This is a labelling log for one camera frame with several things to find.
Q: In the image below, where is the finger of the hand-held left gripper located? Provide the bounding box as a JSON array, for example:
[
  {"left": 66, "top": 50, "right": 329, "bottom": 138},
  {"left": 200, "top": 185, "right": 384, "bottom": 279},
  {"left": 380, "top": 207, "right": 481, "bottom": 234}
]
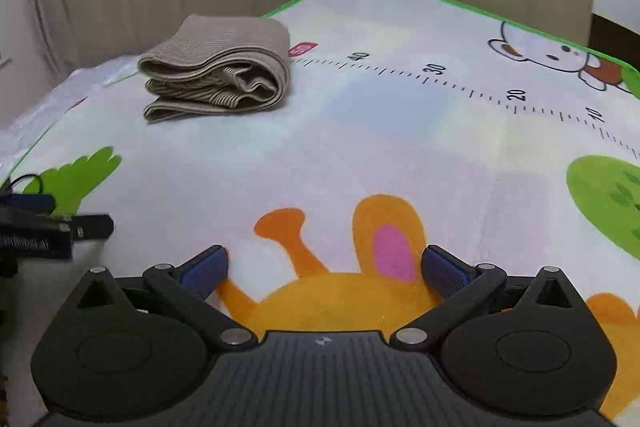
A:
[
  {"left": 0, "top": 193, "right": 57, "bottom": 212},
  {"left": 60, "top": 214, "right": 114, "bottom": 242}
]

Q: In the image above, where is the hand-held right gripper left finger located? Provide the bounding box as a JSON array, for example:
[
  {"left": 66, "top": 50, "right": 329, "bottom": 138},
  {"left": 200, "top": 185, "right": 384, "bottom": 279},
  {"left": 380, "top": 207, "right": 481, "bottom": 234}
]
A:
[{"left": 75, "top": 245, "right": 258, "bottom": 350}]

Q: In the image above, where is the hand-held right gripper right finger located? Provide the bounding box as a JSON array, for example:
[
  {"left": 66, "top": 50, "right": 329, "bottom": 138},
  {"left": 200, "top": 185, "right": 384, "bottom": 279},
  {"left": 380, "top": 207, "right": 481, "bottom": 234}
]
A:
[{"left": 390, "top": 244, "right": 576, "bottom": 350}]

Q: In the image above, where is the striped beige garment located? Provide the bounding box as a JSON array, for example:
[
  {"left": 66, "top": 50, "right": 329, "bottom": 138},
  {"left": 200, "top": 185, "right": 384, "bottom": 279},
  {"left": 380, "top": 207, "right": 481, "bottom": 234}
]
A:
[{"left": 137, "top": 13, "right": 292, "bottom": 124}]

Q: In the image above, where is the white quilted mattress cover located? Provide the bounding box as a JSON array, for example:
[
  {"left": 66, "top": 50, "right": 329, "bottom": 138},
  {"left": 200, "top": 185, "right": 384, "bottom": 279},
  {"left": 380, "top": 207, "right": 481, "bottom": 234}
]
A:
[{"left": 0, "top": 54, "right": 143, "bottom": 172}]

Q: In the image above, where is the printed play mat green border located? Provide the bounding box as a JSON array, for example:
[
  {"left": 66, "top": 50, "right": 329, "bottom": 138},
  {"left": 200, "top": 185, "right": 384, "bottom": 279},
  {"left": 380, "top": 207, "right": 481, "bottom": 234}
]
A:
[{"left": 0, "top": 0, "right": 640, "bottom": 427}]

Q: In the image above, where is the black cable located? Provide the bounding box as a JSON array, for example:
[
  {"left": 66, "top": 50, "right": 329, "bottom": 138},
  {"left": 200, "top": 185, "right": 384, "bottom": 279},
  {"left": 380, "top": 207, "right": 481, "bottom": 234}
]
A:
[{"left": 0, "top": 174, "right": 45, "bottom": 198}]

